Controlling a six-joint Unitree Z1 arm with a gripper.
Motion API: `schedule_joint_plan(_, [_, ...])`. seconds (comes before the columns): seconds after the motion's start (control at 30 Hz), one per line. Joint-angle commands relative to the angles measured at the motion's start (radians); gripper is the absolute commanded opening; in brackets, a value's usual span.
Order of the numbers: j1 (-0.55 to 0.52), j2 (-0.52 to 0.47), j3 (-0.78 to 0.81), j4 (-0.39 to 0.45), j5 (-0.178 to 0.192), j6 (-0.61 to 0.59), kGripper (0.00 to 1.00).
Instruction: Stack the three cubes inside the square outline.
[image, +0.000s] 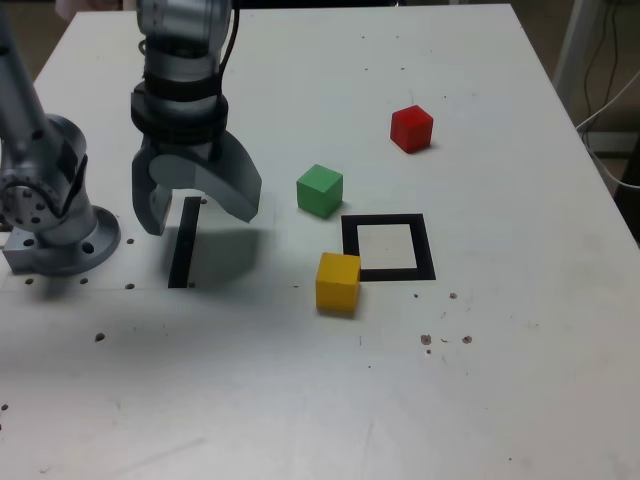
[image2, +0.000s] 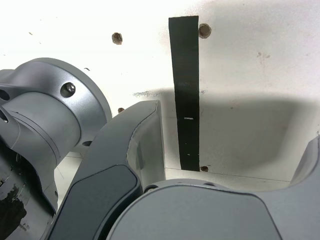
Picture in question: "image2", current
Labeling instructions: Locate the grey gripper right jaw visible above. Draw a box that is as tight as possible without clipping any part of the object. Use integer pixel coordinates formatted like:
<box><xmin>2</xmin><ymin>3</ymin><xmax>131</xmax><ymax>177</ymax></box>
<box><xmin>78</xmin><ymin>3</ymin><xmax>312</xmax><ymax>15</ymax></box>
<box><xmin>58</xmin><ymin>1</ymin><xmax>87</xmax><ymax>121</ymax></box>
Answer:
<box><xmin>106</xmin><ymin>134</ymin><xmax>320</xmax><ymax>240</ymax></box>

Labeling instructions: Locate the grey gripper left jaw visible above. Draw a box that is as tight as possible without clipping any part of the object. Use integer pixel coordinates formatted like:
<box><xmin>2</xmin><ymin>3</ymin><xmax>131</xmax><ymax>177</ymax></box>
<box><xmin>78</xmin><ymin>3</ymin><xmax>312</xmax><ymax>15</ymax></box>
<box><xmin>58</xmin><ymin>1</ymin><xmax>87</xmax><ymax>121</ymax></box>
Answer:
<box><xmin>46</xmin><ymin>99</ymin><xmax>167</xmax><ymax>240</ymax></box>

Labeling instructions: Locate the black tape strip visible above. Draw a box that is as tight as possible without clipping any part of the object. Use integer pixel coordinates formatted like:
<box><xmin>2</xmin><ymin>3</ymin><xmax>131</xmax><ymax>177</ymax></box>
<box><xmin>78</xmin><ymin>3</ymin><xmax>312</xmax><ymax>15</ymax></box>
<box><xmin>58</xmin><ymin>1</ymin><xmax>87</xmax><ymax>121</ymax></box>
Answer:
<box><xmin>168</xmin><ymin>16</ymin><xmax>202</xmax><ymax>173</ymax></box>

